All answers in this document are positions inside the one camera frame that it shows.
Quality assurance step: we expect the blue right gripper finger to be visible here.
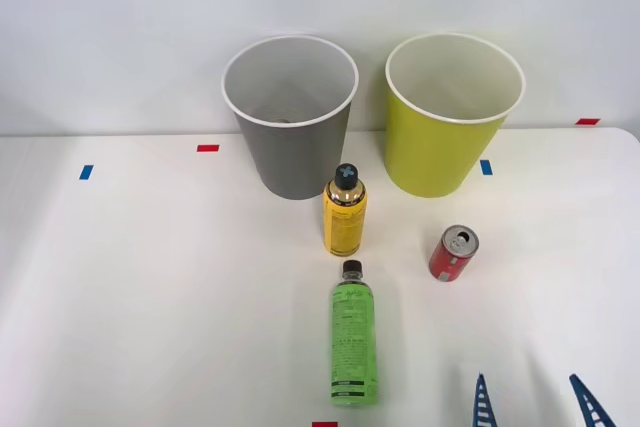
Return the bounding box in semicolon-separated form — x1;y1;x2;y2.
568;373;618;427
471;372;499;427

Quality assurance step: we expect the green label plastic bottle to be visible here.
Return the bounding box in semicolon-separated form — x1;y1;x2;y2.
328;259;380;409

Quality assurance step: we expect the red drink can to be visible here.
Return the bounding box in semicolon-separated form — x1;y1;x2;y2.
429;224;481;283

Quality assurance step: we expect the yellow label bottle, black cap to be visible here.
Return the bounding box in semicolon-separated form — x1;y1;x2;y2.
323;162;368;256

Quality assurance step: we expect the yellow-green plastic waste bin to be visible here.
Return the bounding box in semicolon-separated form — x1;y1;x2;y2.
384;32;527;199

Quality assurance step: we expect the grey plastic waste bin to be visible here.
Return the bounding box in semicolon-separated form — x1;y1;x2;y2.
221;35;360;202

